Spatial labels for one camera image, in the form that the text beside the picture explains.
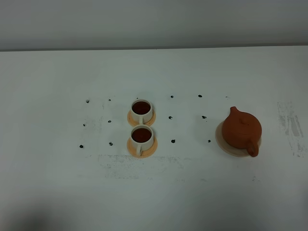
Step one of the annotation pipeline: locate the brown clay teapot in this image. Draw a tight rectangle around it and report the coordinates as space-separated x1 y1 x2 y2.
222 106 262 157

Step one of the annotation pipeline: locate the beige round teapot coaster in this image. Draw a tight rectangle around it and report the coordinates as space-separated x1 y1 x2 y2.
215 122 261 157

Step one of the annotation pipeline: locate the far white teacup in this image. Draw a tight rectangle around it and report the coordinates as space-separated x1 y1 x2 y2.
130 99 154 125

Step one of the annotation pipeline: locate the white teacup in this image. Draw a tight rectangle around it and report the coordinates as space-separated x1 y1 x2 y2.
130 99 154 125
130 124 154 156

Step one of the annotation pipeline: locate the far orange coaster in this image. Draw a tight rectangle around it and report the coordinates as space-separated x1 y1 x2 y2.
127 108 157 128

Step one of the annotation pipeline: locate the orange coaster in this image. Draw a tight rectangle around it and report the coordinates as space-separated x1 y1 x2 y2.
127 137 158 158
127 108 157 128

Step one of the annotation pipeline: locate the near white teacup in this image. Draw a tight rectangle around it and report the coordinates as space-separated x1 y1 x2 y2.
130 124 154 156

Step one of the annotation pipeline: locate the near orange coaster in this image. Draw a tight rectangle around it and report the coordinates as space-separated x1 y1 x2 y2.
127 137 158 158

